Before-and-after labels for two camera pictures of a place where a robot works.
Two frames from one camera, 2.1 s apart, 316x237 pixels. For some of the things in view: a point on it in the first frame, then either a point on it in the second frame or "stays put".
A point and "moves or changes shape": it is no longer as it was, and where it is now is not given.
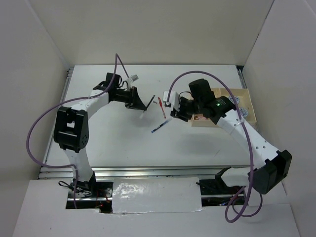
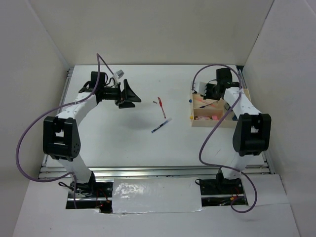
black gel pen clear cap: (151, 100) moves or changes shape
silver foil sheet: (156, 195) stays put
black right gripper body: (187, 108) to (211, 92)
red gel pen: (161, 105) stays put
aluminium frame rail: (52, 172) stays put
